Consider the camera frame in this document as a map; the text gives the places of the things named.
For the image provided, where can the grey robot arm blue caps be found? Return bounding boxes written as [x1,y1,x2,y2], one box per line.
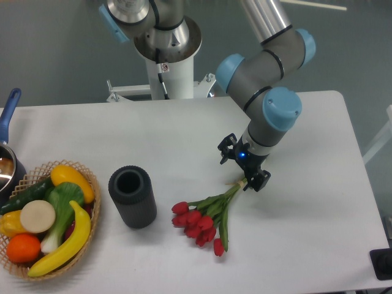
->
[99,1,316,191]

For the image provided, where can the green bok choy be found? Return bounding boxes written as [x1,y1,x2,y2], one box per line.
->
[41,182,85,255]

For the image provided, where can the orange fruit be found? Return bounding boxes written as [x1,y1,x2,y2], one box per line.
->
[6,233,40,263]

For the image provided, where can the red tulip bouquet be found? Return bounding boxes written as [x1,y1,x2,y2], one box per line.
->
[171,178,247,257]

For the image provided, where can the black device at table edge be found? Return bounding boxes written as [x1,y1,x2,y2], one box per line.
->
[369,248,391,281]

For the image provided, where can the beige round disc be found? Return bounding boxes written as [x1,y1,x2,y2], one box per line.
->
[20,200,56,233]

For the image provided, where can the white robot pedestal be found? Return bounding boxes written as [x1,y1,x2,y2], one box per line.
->
[107,53,216,102]

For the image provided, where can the yellow banana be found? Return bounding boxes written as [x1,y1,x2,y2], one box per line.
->
[28,200,91,277]

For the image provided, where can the green cucumber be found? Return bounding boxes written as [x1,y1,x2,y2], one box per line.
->
[1,177,54,215]

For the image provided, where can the dark grey ribbed vase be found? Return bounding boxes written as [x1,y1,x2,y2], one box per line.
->
[108,165,157,229]

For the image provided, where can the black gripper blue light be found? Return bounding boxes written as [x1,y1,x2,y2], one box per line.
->
[217,133,271,192]

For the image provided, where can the blue handled saucepan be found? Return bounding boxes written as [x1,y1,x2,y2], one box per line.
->
[1,88,26,206]

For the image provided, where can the woven wicker basket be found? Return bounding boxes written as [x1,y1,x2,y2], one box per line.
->
[1,160,101,281]

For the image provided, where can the white frame at right edge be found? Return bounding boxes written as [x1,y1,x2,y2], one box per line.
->
[363,105,391,241]

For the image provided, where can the yellow squash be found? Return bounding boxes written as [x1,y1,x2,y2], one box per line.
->
[50,165,95,204]

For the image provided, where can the yellow bell pepper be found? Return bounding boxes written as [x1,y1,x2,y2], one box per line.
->
[1,210,28,238]

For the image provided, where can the black cable on pedestal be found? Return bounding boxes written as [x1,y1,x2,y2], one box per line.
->
[154,48,170,100]

